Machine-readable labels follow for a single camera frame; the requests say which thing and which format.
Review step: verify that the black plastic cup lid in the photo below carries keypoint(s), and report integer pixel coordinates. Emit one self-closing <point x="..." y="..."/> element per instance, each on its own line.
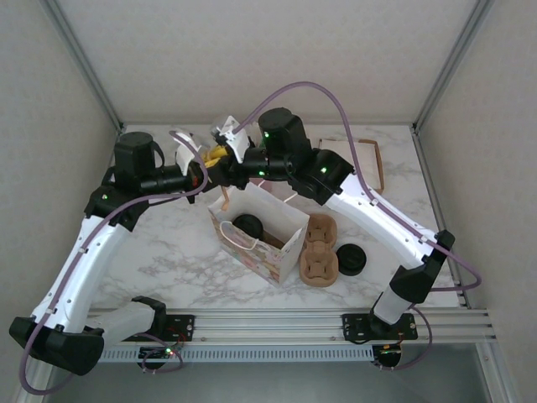
<point x="248" y="226"/>

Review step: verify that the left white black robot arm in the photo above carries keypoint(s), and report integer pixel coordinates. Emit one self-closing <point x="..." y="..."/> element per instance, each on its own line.
<point x="84" y="268"/>

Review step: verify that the brown cardboard tray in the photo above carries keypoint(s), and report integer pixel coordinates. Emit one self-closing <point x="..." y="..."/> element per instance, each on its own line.
<point x="379" y="168"/>

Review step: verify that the aluminium frame post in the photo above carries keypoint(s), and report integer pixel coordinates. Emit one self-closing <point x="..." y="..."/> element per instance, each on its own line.
<point x="451" y="63"/>
<point x="86" y="63"/>

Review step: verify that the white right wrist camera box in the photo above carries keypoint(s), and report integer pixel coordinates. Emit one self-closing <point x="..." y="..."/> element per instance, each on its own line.
<point x="235" y="140"/>

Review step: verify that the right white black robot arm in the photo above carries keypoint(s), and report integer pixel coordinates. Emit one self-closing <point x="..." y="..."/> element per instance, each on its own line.
<point x="386" y="222"/>

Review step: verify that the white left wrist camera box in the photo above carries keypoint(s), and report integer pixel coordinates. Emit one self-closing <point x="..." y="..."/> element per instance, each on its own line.
<point x="184" y="155"/>

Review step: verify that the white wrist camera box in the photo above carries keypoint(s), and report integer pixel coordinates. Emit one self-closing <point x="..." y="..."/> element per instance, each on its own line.
<point x="184" y="155"/>
<point x="235" y="140"/>

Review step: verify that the pastel animal print gift bag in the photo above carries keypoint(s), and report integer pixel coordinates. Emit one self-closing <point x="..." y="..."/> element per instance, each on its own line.
<point x="268" y="262"/>

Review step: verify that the stack of black cup lids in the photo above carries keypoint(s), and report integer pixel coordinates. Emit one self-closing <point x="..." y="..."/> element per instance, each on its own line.
<point x="351" y="260"/>

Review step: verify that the small control board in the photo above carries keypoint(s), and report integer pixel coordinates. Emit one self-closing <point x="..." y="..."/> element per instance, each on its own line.
<point x="388" y="356"/>
<point x="159" y="354"/>

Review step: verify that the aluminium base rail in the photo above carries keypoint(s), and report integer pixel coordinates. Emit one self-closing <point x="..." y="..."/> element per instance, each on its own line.
<point x="268" y="327"/>

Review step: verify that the wooden stirrer stick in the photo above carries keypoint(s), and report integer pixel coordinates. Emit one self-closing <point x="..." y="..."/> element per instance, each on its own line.
<point x="225" y="198"/>

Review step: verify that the yellow packet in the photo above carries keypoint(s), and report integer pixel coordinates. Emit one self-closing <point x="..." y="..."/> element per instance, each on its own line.
<point x="214" y="157"/>

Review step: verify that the stack of pulp cup carriers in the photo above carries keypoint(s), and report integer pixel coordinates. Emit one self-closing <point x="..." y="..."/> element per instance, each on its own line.
<point x="319" y="252"/>

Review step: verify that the pink straw holder cup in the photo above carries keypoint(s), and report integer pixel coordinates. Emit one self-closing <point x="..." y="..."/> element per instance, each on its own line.
<point x="264" y="184"/>

